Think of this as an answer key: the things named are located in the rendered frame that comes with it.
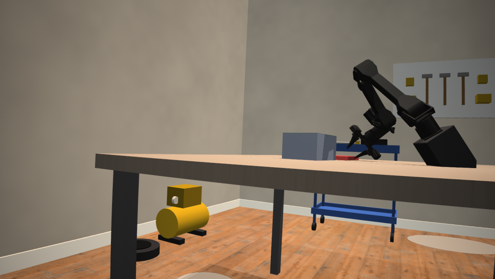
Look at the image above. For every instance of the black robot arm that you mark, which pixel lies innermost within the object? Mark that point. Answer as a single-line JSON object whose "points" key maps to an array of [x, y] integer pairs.
{"points": [[412, 110]]}

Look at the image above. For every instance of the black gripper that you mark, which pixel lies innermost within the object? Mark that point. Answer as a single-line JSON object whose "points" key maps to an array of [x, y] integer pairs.
{"points": [[368, 139]]}

